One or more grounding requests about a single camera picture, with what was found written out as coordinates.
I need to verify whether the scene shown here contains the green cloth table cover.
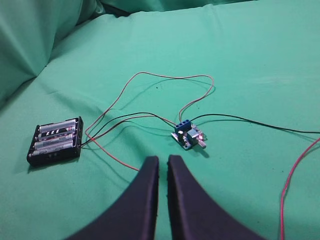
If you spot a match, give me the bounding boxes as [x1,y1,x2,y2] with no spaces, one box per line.
[0,0,320,240]

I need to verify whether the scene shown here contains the black patterned AA battery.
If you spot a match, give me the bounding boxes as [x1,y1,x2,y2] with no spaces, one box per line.
[37,130,75,141]

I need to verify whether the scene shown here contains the blue motor controller board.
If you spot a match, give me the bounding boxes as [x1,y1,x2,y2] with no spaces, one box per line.
[171,119,207,151]

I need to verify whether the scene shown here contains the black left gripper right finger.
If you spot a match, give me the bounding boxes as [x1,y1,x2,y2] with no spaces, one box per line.
[167,155,263,240]

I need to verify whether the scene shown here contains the silver aa battery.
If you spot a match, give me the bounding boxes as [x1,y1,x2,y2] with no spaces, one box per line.
[39,118,76,133]
[30,145,71,157]
[33,139,73,150]

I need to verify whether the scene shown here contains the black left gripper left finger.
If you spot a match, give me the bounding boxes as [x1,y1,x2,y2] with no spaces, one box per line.
[68,156,159,240]

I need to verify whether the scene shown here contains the red battery wire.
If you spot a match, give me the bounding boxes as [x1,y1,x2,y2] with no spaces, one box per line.
[84,71,215,172]

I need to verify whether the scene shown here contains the black battery wire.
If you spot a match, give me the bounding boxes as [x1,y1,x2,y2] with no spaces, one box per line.
[79,112,177,147]

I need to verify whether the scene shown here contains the black battery holder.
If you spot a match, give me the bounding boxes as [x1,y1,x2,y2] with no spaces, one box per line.
[26,116,84,168]

